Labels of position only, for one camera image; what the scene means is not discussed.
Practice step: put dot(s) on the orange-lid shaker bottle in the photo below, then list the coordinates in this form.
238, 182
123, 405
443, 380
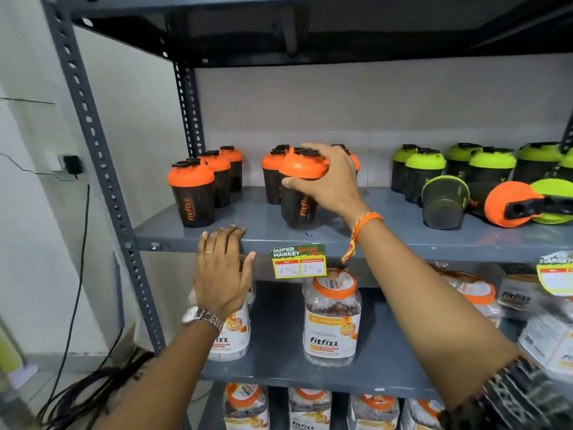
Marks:
297, 212
501, 202

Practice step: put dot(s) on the green yellow price tag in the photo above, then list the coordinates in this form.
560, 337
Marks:
299, 266
557, 277

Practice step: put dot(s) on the yellow-green object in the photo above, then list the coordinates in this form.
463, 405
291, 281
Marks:
6, 353

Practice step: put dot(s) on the clear jar orange lid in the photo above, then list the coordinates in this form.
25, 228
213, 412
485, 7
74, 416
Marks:
309, 411
232, 340
476, 291
375, 414
421, 416
331, 326
246, 407

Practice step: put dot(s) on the white product pouch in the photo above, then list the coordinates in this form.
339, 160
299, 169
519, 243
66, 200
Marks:
548, 340
519, 297

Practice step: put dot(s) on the person's left thumb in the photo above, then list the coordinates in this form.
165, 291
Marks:
250, 268

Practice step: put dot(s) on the black patterned sleeve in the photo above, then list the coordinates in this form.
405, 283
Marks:
515, 398

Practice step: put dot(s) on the person's right thumb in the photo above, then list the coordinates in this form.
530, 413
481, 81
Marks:
297, 185

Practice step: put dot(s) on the silver wristwatch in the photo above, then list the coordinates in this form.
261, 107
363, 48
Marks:
203, 315

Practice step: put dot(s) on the white wall socket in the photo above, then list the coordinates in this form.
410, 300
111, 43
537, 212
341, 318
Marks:
53, 162

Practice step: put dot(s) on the person's right hand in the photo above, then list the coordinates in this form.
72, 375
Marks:
338, 183

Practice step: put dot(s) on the person's left forearm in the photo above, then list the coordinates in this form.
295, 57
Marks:
170, 380

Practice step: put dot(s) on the person's left little finger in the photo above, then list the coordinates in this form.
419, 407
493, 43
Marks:
200, 250

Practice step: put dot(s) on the grey metal shelving rack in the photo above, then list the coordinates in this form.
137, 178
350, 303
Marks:
403, 246

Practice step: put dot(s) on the person's left middle finger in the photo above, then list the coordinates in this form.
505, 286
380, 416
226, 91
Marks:
225, 244

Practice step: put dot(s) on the row of green-lid shakers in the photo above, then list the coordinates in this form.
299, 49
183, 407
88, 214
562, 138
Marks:
425, 167

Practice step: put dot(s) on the black power adapter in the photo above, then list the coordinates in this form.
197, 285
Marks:
72, 165

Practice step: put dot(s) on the person's left hand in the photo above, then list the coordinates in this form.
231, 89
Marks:
219, 282

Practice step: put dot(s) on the person's right forearm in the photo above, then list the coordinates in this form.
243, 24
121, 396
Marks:
425, 308

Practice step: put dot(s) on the row of orange-lid shakers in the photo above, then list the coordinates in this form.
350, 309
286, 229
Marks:
192, 205

